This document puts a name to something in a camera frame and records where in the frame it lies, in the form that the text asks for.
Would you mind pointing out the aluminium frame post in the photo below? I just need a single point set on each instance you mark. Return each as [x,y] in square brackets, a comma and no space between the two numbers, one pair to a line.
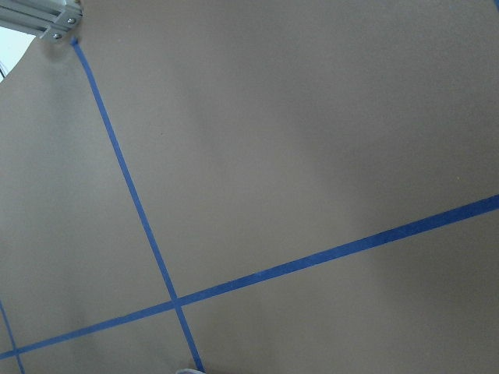
[46,20]

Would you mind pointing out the pink and grey towel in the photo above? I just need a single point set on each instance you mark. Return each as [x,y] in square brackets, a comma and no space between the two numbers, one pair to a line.
[188,371]

